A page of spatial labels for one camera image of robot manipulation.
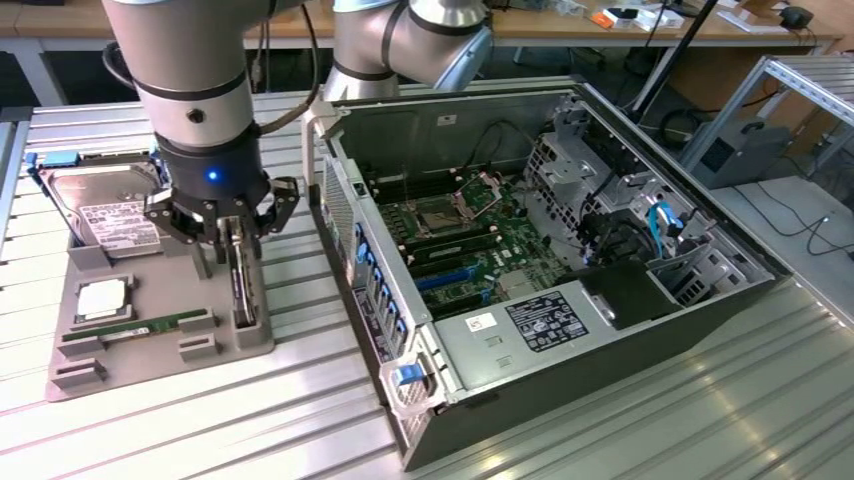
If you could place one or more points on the open socket cover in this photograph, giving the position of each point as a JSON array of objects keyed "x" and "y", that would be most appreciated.
[{"x": 481, "y": 192}]

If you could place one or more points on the open black PC case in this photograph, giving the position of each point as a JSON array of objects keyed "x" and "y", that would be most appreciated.
[{"x": 667, "y": 345}]

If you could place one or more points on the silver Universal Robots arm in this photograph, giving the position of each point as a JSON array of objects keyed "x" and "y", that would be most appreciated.
[{"x": 194, "y": 75}]

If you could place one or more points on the green loose RAM stick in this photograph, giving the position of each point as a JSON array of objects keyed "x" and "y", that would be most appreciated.
[{"x": 154, "y": 325}]

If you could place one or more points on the white flat board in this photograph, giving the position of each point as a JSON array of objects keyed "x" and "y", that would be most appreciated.
[{"x": 747, "y": 22}]

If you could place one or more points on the small orange box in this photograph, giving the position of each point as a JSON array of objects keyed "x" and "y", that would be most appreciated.
[{"x": 602, "y": 19}]

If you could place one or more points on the blue case latch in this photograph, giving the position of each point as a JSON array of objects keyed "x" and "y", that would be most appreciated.
[{"x": 407, "y": 376}]

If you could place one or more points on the blue expansion slot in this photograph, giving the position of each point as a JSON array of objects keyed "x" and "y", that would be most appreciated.
[{"x": 443, "y": 279}]

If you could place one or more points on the small white box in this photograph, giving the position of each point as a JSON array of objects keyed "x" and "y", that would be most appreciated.
[{"x": 657, "y": 20}]

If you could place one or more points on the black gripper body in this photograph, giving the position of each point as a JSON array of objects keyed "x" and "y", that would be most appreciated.
[{"x": 214, "y": 175}]

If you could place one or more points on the metal disk bay cage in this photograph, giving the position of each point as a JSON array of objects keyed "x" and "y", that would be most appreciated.
[{"x": 567, "y": 175}]

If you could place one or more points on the grey box device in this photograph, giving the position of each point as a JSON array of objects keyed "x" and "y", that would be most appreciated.
[{"x": 747, "y": 155}]

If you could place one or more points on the metal CPU socket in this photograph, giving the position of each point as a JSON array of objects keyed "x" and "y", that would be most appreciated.
[{"x": 437, "y": 218}]

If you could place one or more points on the aluminium frame rack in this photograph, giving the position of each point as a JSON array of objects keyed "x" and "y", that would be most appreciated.
[{"x": 821, "y": 75}]

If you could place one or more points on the blue disk caddy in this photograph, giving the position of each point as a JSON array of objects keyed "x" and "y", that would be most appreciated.
[{"x": 60, "y": 161}]

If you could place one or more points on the green motherboard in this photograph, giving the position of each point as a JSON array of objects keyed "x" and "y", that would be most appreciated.
[{"x": 514, "y": 250}]

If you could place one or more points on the black fitted RAM stick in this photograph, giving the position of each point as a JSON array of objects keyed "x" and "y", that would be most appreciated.
[{"x": 454, "y": 248}]

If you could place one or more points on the black expansion slot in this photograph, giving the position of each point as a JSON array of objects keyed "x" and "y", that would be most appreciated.
[{"x": 461, "y": 302}]

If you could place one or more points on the wooden desk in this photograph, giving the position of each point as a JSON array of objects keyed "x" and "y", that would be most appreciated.
[{"x": 60, "y": 22}]

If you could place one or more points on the grey power supply unit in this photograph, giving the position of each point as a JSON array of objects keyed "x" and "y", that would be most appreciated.
[{"x": 481, "y": 350}]

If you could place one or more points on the silver hard disk drive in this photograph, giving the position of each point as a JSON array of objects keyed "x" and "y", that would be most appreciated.
[{"x": 100, "y": 200}]

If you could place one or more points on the black stand pole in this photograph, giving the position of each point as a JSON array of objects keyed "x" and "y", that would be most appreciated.
[{"x": 674, "y": 57}]

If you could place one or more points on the grey parts rack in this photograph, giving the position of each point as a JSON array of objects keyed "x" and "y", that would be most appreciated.
[{"x": 167, "y": 350}]

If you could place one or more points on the silver CPU chip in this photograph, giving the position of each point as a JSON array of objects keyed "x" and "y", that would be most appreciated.
[{"x": 100, "y": 300}]

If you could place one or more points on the black graphics card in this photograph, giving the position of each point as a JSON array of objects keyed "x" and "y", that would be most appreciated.
[{"x": 242, "y": 280}]

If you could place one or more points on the black plastic shroud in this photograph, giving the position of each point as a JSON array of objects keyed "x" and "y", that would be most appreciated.
[{"x": 627, "y": 295}]

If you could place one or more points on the black desk device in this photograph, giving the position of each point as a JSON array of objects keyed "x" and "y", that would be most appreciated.
[{"x": 795, "y": 17}]

